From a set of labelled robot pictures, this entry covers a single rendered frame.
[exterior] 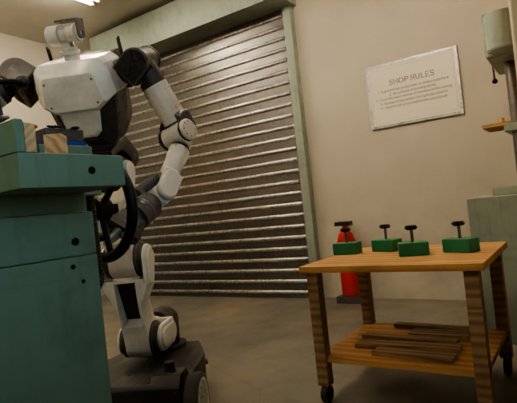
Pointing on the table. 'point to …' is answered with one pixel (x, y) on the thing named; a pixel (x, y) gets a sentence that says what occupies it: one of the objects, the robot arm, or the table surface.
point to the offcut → (55, 143)
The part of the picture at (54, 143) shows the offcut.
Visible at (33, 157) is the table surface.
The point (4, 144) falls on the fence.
